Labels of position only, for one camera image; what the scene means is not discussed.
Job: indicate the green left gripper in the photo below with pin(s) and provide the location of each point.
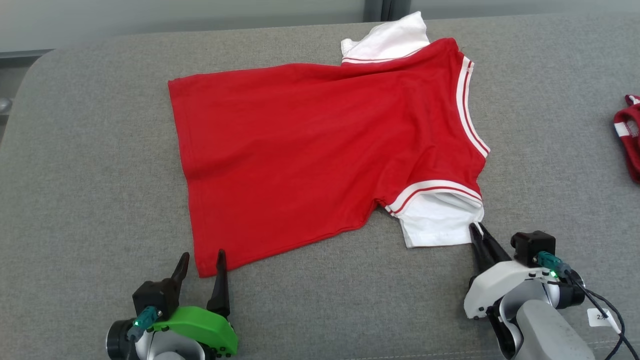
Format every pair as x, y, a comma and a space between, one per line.
200, 322

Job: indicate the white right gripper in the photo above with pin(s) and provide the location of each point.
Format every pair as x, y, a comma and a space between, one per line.
492, 287

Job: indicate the red white jersey t-shirt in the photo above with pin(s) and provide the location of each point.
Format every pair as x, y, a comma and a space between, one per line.
300, 150

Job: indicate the red white shorts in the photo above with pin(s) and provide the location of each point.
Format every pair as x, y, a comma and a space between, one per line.
631, 145

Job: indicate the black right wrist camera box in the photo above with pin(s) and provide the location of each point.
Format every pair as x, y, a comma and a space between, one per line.
532, 245

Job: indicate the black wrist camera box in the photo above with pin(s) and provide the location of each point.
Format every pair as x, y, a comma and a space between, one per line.
155, 297
532, 245

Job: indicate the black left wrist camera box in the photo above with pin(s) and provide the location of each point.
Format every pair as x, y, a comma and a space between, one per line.
155, 297

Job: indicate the teal right camera connector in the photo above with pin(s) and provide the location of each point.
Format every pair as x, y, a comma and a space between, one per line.
550, 261

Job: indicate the teal camera connector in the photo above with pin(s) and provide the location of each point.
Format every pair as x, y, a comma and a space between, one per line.
145, 317
550, 261

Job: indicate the teal left camera connector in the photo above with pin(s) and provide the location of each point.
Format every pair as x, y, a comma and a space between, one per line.
145, 317

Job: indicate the grey partition post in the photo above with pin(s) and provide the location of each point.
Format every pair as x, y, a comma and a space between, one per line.
387, 9

